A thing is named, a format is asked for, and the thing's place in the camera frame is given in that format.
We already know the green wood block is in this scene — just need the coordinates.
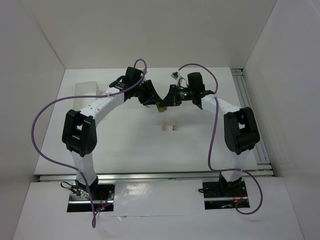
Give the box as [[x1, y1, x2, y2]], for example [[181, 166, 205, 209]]
[[155, 102, 167, 113]]

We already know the white perforated box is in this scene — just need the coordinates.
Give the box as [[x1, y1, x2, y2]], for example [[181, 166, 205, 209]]
[[73, 81, 101, 111]]

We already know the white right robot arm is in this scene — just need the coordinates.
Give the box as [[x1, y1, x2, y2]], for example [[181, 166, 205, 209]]
[[159, 72, 260, 193]]

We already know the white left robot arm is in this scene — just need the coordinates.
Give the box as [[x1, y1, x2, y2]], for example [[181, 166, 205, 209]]
[[62, 67, 162, 193]]

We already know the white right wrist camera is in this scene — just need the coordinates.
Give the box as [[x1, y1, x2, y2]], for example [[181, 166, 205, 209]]
[[170, 72, 181, 81]]

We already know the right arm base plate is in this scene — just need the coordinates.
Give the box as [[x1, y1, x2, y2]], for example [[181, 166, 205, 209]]
[[198, 181, 250, 210]]

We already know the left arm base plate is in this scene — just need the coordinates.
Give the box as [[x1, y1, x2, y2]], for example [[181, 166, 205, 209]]
[[63, 182, 115, 213]]

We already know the aluminium rail front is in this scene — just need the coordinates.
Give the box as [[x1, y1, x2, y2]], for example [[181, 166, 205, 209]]
[[37, 169, 273, 183]]

